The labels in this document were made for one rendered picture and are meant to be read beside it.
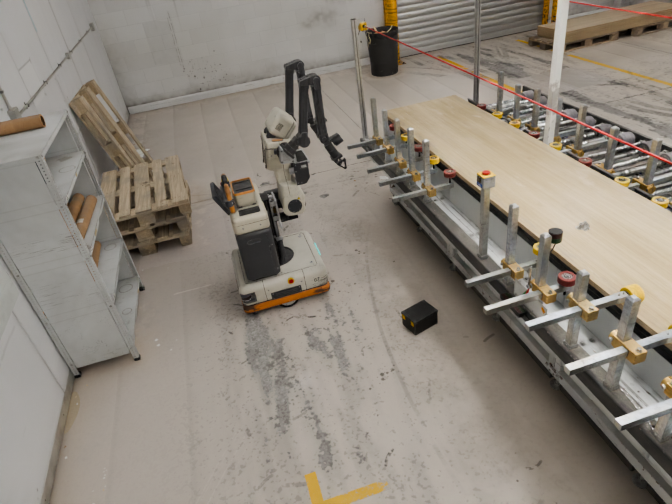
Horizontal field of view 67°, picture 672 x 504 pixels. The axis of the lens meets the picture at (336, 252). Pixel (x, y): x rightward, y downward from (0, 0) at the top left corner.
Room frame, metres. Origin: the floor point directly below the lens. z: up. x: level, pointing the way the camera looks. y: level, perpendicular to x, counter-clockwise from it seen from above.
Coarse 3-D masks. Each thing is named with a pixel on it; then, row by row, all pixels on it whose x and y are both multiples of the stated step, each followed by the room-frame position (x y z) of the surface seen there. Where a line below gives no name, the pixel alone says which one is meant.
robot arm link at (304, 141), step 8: (304, 80) 3.10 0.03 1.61; (312, 80) 3.11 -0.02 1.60; (320, 80) 3.12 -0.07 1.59; (304, 88) 3.10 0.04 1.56; (304, 96) 3.11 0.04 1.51; (304, 104) 3.11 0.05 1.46; (304, 112) 3.11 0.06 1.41; (304, 120) 3.10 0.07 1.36; (304, 128) 3.10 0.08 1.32; (304, 136) 3.08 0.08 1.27; (304, 144) 3.08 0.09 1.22
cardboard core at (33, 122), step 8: (8, 120) 3.16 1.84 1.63; (16, 120) 3.15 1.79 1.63; (24, 120) 3.15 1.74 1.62; (32, 120) 3.15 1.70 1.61; (40, 120) 3.15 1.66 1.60; (0, 128) 3.11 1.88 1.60; (8, 128) 3.12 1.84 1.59; (16, 128) 3.12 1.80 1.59; (24, 128) 3.14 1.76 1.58; (32, 128) 3.15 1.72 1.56
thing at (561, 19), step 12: (564, 0) 3.26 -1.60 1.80; (564, 12) 3.26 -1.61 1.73; (564, 24) 3.26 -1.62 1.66; (564, 36) 3.26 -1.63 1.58; (552, 60) 3.29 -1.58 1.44; (552, 72) 3.28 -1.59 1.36; (552, 84) 3.27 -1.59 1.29; (552, 96) 3.26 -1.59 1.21; (552, 108) 3.26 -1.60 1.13; (552, 120) 3.26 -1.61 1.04; (552, 132) 3.26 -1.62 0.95
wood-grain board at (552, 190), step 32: (448, 96) 4.51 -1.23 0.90; (416, 128) 3.86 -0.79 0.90; (448, 128) 3.76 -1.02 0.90; (480, 128) 3.66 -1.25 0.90; (512, 128) 3.56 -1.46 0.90; (448, 160) 3.19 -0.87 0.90; (480, 160) 3.11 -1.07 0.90; (512, 160) 3.03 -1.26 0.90; (544, 160) 2.96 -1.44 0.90; (480, 192) 2.70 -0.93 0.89; (512, 192) 2.61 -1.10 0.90; (544, 192) 2.56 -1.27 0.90; (576, 192) 2.50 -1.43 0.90; (608, 192) 2.45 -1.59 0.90; (544, 224) 2.23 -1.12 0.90; (576, 224) 2.18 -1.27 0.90; (608, 224) 2.14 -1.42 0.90; (640, 224) 2.09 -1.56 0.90; (576, 256) 1.91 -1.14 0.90; (608, 256) 1.88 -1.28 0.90; (640, 256) 1.84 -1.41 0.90; (608, 288) 1.66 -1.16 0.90; (640, 320) 1.44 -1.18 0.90
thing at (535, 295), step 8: (552, 288) 1.76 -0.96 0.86; (560, 288) 1.75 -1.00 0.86; (568, 288) 1.76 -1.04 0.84; (520, 296) 1.74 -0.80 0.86; (528, 296) 1.73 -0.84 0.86; (536, 296) 1.73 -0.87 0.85; (496, 304) 1.71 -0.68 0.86; (504, 304) 1.70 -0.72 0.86; (512, 304) 1.71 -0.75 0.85; (520, 304) 1.71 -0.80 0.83; (488, 312) 1.68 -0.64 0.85
